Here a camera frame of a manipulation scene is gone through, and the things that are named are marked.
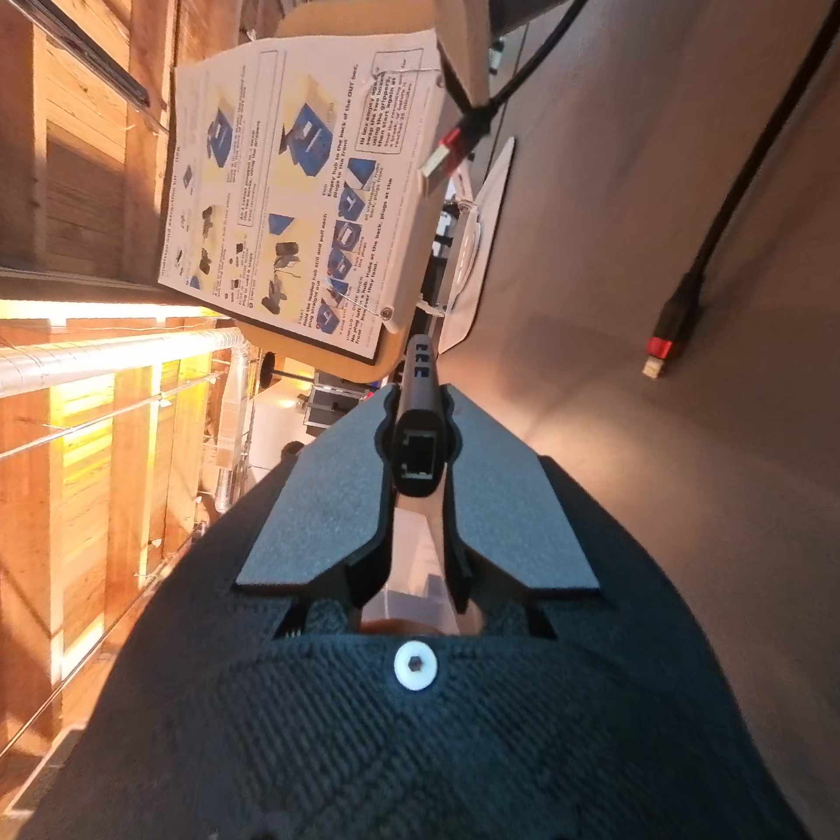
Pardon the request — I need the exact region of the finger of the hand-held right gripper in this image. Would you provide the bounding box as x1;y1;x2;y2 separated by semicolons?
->
436;0;508;110

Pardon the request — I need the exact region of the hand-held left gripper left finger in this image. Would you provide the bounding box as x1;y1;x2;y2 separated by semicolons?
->
235;384;403;610

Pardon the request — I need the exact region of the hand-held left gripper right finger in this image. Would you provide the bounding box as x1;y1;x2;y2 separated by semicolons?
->
441;384;602;614

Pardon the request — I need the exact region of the black cable with red collars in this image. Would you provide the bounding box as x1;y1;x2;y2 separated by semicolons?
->
419;0;840;383

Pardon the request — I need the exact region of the grey usb hub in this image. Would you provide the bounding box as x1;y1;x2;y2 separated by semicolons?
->
392;333;455;500

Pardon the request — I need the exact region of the white stand base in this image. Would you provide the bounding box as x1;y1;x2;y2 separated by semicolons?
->
436;136;517;355

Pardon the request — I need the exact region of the white sheet holder bar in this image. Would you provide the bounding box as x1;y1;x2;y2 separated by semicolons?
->
377;79;454;337

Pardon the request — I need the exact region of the printed instruction sheet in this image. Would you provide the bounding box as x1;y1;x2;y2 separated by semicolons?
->
157;29;447;363

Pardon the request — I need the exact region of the metal ceiling rail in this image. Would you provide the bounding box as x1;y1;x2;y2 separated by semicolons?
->
33;0;173;135

